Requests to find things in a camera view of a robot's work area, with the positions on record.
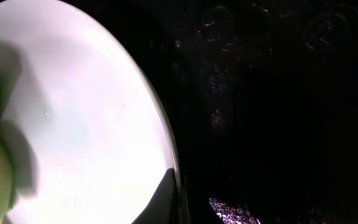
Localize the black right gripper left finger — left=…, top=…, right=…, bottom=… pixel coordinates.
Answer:
left=132, top=168, right=177, bottom=224

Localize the round black tray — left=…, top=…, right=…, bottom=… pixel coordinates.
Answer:
left=60, top=0, right=358, bottom=224

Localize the light green plate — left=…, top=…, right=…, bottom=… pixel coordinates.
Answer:
left=0, top=1, right=180, bottom=223

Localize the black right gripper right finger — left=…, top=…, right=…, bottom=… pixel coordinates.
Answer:
left=184, top=177, right=222, bottom=224

